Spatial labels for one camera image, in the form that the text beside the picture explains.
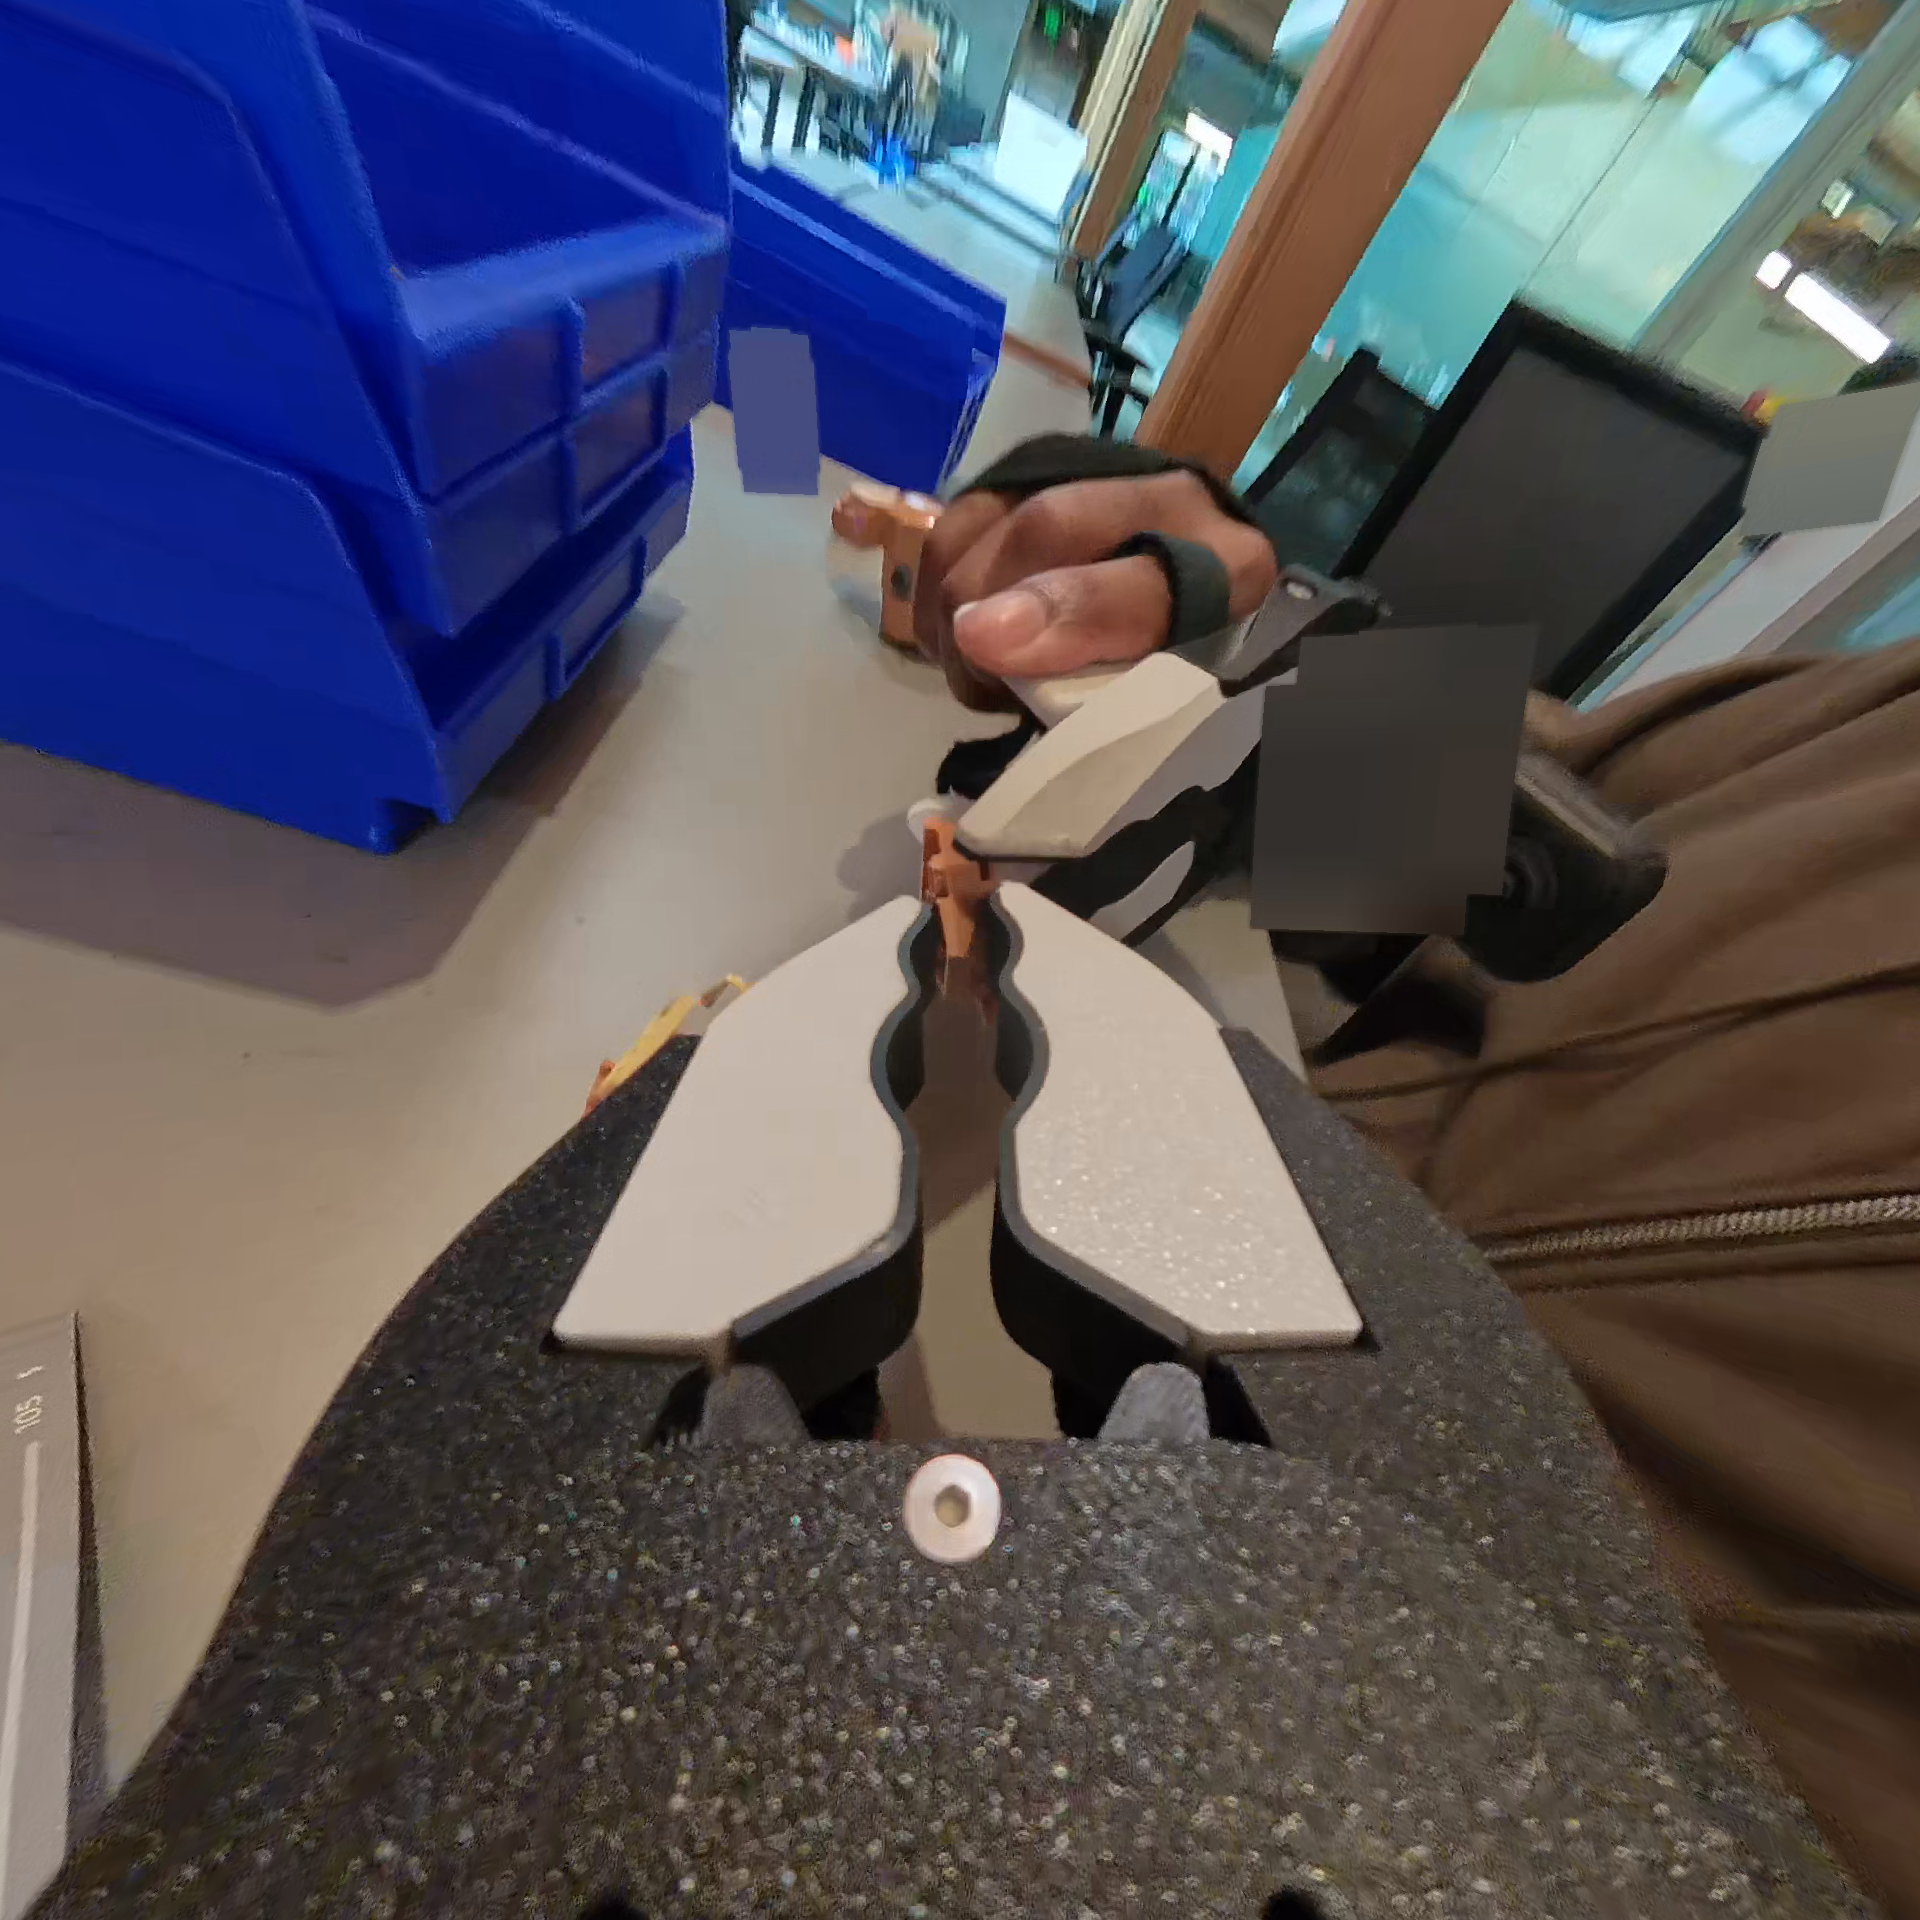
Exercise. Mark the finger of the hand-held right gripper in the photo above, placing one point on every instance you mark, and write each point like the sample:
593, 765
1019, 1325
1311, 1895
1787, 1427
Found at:
1081, 751
1170, 855

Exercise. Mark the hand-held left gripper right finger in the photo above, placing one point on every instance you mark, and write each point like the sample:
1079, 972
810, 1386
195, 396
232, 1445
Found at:
1170, 1188

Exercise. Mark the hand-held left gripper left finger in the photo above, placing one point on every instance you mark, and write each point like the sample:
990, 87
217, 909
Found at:
736, 1188

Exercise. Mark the stack of blue plastic bins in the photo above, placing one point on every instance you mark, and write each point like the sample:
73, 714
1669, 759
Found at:
301, 392

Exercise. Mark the person's right hand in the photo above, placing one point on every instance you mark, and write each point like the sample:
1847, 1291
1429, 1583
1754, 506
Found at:
1053, 573

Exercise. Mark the small tan toy piece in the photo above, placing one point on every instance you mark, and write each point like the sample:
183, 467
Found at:
667, 1037

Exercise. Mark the black flat monitor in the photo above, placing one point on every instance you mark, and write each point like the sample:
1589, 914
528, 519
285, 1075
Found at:
1575, 498

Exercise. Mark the blue storage bin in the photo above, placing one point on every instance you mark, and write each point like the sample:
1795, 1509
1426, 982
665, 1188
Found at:
871, 332

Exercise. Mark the wooden pillar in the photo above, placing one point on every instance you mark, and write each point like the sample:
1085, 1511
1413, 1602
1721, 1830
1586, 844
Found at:
1321, 212

